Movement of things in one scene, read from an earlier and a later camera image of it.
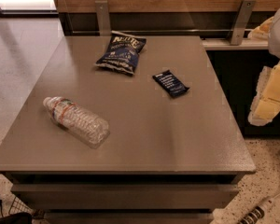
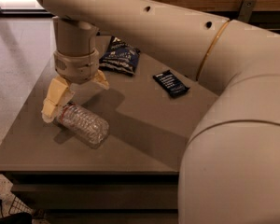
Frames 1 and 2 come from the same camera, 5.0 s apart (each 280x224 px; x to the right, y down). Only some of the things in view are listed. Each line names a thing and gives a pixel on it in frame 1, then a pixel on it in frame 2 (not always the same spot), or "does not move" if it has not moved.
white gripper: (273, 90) to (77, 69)
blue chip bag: (121, 52) does not move
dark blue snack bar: (174, 86) does not move
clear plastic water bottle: (75, 120) does not move
